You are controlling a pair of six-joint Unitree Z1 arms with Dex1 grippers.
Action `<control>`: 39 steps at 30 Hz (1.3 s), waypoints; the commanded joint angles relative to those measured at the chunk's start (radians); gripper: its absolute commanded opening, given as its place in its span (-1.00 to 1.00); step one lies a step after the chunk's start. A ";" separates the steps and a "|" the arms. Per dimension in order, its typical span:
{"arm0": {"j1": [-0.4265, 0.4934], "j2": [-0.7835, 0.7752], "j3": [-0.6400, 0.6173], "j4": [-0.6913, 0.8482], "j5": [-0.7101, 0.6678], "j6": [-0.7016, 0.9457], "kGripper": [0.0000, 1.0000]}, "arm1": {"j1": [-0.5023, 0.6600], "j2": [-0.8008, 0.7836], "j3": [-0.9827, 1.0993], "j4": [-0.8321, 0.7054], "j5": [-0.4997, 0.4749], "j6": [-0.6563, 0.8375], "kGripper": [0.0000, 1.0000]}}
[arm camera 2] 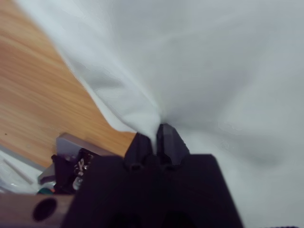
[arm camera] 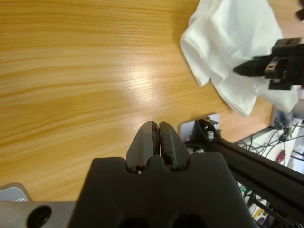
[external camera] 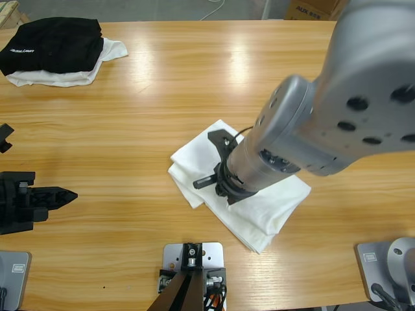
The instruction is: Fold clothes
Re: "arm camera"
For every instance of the white t-shirt with black logo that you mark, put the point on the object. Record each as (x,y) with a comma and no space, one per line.
(225,35)

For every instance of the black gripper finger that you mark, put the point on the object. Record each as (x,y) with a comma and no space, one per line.
(251,67)
(142,147)
(174,147)

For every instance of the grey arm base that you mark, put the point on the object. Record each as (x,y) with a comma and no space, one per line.
(14,192)

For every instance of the red connector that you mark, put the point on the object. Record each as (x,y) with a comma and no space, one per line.
(282,156)

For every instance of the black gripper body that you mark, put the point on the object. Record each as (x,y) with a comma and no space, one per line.
(289,64)

